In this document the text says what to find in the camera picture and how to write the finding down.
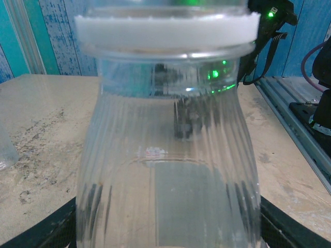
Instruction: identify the white plastic bottle cap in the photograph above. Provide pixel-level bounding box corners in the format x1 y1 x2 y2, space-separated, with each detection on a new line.
74 11 261 52

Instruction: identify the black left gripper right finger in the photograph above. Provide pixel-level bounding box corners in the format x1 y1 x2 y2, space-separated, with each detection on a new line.
260 195 331 248

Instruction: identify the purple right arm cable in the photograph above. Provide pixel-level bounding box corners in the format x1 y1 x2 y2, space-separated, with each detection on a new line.
302 42 327 93

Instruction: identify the black flat cable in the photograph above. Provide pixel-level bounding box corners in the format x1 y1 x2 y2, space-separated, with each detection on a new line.
242 31 289 86

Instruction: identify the clear ribbed plastic bottle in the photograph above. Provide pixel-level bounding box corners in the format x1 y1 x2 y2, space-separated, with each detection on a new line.
74 0 262 248

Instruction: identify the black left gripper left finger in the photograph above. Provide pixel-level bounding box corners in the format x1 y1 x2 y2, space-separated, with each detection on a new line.
0 197 78 248

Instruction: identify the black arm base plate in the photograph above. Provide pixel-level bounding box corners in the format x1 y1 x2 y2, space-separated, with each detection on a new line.
289 102 331 154

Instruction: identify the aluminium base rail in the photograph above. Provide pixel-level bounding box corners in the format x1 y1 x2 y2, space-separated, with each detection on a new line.
255 76 331 194

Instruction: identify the aluminium corner post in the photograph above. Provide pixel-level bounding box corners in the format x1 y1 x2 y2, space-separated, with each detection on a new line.
5 0 47 75

